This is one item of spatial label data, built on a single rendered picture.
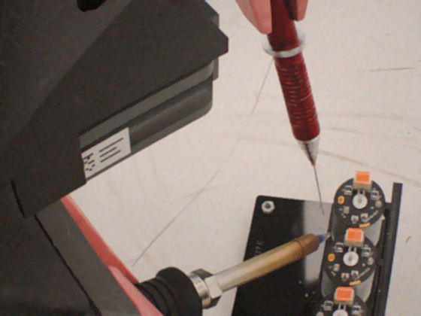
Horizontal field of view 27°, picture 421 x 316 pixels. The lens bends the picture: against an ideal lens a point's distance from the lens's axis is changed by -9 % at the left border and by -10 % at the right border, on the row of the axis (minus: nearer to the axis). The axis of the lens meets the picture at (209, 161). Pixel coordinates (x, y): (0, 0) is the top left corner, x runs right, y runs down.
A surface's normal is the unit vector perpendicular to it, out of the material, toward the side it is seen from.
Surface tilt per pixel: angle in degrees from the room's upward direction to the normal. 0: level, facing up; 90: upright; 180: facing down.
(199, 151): 0
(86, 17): 29
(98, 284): 61
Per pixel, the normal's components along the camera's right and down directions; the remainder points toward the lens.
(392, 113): -0.10, -0.49
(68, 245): 0.68, -0.70
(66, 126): 0.56, 0.69
